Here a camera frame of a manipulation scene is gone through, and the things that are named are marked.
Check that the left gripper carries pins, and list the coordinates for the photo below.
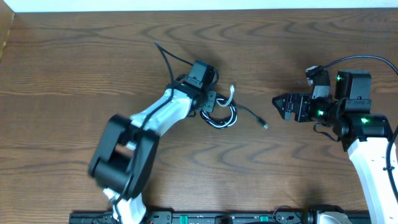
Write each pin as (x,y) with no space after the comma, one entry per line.
(211,100)

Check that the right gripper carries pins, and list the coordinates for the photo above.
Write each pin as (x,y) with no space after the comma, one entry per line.
(303,99)

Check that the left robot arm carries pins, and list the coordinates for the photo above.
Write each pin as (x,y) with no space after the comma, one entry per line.
(125,154)

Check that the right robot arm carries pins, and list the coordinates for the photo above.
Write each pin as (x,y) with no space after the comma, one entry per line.
(367,138)

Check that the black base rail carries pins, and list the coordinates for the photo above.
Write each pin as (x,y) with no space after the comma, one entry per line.
(190,218)

